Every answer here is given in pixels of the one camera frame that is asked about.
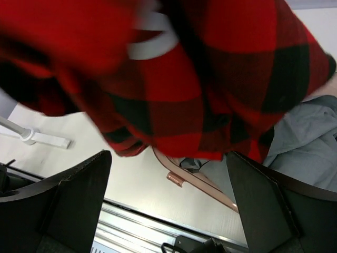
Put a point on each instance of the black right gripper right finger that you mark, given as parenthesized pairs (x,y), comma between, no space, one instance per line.
(279,213)

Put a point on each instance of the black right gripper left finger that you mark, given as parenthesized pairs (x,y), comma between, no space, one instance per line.
(57,214)

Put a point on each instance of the grey shirt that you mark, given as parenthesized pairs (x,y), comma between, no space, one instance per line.
(304,143)

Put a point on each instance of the red black plaid shirt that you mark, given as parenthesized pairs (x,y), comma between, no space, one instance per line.
(238,68)

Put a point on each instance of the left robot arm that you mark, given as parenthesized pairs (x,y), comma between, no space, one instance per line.
(156,34)

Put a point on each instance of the pink transparent plastic basket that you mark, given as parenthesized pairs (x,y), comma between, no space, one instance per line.
(211,177)

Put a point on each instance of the grey clothes rack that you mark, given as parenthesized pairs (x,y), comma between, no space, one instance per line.
(32,136)

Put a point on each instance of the aluminium mounting rail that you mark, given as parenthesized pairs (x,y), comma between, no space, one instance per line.
(137,233)

